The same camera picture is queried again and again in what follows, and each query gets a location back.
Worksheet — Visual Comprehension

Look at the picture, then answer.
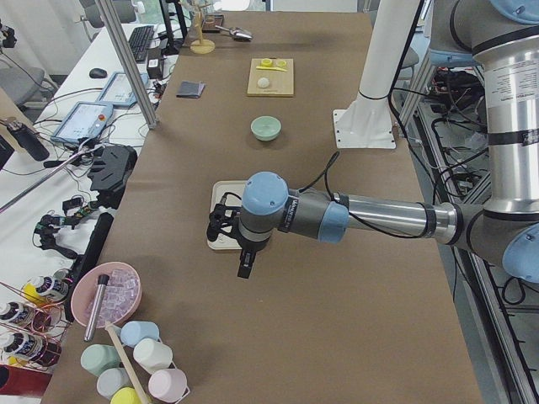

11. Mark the bamboo cutting board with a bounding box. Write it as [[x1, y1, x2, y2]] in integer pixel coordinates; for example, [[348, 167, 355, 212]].
[[247, 58, 295, 97]]

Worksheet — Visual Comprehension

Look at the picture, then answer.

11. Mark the green cup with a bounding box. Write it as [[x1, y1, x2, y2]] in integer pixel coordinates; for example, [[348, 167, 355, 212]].
[[80, 344, 120, 377]]

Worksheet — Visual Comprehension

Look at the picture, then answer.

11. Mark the wooden mug tree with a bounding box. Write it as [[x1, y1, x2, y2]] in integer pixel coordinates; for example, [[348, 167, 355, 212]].
[[187, 1, 216, 55]]

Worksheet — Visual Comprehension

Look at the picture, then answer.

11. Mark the black computer mouse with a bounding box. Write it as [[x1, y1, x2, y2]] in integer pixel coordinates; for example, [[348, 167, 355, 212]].
[[88, 67, 108, 79]]

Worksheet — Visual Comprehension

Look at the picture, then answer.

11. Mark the yellow plastic knife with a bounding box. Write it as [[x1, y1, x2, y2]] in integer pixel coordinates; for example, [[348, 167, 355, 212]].
[[255, 65, 288, 72]]

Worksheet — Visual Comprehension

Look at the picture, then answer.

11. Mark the far teach pendant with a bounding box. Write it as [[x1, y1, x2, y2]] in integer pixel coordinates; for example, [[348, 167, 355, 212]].
[[96, 72, 136, 108]]

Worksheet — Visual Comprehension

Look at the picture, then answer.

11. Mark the yellow cup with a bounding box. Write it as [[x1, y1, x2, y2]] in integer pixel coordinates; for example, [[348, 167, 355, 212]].
[[110, 387, 141, 404]]

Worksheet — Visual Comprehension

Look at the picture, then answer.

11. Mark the light green bowl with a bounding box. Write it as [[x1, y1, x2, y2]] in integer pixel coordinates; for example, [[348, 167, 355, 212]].
[[250, 115, 281, 141]]

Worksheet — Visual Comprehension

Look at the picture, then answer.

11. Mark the black controller device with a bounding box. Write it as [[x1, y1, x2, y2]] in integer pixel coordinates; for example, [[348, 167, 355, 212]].
[[87, 145, 137, 209]]

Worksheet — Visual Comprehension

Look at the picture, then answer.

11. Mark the aluminium frame post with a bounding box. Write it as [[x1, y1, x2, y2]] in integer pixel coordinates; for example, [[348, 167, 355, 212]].
[[95, 0, 157, 130]]

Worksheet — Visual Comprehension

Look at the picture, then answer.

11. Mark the wooden stick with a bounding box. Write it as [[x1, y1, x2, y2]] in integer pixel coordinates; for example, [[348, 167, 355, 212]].
[[104, 322, 152, 404]]

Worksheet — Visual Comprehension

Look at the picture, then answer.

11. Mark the cream rabbit tray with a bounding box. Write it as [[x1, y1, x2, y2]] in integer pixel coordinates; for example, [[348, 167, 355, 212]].
[[206, 180, 269, 253]]

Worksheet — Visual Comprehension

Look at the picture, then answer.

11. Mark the near teach pendant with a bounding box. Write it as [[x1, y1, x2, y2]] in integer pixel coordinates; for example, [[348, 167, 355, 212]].
[[51, 102, 114, 145]]

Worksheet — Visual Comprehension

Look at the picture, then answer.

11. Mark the metal scoop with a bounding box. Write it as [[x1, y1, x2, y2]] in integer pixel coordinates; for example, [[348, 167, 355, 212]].
[[216, 25, 253, 41]]

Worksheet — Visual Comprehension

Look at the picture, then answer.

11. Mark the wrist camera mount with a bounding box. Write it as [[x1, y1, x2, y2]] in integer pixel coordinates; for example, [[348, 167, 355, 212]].
[[206, 191, 242, 242]]

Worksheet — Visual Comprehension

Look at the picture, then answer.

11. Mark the black water bottle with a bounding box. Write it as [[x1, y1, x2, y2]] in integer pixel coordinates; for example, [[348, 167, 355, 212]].
[[1, 118, 50, 162]]

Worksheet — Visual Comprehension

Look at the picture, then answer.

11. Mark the white pillar mount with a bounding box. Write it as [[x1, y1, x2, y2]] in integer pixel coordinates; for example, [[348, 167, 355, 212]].
[[334, 0, 422, 149]]

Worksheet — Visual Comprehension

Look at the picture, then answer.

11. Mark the blue cup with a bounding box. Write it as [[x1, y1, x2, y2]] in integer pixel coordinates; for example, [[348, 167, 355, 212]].
[[120, 321, 160, 348]]

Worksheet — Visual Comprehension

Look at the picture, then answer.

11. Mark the pink cup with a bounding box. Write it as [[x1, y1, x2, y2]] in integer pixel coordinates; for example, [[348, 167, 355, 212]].
[[148, 369, 188, 403]]

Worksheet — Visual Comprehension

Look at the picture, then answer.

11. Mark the black keyboard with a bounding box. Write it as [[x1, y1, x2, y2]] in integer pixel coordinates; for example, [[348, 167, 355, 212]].
[[128, 25, 154, 63]]

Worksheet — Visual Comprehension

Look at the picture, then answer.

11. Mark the pink bowl with ice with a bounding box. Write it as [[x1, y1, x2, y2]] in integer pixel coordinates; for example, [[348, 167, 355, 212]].
[[70, 262, 142, 328]]

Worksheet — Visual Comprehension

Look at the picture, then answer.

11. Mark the grey cup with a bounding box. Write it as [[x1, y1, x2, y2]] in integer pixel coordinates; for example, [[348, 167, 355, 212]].
[[96, 368, 131, 400]]

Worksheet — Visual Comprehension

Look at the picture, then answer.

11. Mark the white cup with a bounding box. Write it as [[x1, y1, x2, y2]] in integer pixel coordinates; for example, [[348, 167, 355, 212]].
[[133, 338, 173, 375]]

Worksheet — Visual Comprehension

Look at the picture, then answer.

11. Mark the grey folded cloth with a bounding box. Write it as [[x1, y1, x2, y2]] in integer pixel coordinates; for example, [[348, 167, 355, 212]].
[[176, 81, 205, 98]]

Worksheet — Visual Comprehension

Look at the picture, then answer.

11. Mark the metal tube tool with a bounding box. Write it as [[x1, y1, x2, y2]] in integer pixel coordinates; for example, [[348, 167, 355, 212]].
[[83, 274, 109, 343]]

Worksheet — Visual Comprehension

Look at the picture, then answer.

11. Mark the teach pendant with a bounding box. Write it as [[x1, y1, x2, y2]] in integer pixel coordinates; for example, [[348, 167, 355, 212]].
[[51, 102, 114, 145], [96, 72, 136, 108]]

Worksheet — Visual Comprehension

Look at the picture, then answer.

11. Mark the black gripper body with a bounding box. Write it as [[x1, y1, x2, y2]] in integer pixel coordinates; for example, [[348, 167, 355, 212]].
[[239, 238, 269, 257]]

